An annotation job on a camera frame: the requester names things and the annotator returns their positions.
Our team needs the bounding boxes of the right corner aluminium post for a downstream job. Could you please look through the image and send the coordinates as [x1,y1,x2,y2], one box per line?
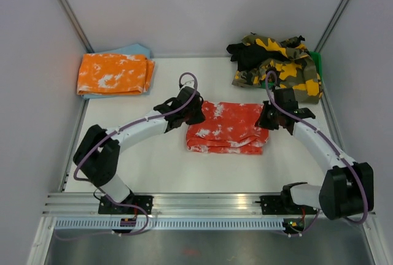
[314,0,351,53]

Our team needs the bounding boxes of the camouflage yellow green trousers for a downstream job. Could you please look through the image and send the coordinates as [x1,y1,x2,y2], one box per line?
[232,33,323,104]

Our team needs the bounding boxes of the corner aluminium post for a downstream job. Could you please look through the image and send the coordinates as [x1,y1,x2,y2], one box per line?
[57,0,94,53]
[314,0,351,53]

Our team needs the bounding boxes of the white slotted cable duct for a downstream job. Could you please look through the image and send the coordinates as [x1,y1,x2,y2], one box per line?
[55,217,304,231]

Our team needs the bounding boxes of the red white tie-dye trousers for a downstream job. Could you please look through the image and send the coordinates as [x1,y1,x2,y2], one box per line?
[185,101,269,155]

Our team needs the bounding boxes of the folded light blue trousers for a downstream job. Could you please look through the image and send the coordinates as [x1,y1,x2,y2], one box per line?
[82,42,152,100]

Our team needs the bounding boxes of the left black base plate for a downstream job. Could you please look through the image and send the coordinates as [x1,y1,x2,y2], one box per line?
[98,194,154,215]

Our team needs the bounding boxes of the black trousers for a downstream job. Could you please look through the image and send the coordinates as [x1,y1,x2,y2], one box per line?
[227,43,278,72]

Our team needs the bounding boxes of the folded orange tie-dye trousers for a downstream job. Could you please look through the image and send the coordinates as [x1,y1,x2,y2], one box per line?
[76,53,156,96]

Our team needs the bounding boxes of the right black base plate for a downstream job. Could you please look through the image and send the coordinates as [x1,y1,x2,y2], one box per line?
[254,195,317,216]

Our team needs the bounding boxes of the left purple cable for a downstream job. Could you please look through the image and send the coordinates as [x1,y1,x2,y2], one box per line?
[53,72,199,241]

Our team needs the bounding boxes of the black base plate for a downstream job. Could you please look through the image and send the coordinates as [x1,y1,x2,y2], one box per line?
[254,195,317,216]
[98,194,154,215]

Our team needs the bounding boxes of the aluminium front rail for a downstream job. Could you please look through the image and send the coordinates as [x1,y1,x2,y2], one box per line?
[42,192,300,218]

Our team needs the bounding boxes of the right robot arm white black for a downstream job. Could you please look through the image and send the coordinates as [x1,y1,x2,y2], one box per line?
[255,88,374,223]

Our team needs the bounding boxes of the green plastic bin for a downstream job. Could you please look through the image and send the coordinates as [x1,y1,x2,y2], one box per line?
[260,52,322,89]

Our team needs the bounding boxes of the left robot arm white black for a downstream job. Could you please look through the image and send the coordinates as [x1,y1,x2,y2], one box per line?
[73,86,205,214]

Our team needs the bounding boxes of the left corner aluminium post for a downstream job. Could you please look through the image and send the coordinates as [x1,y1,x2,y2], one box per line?
[57,0,94,53]

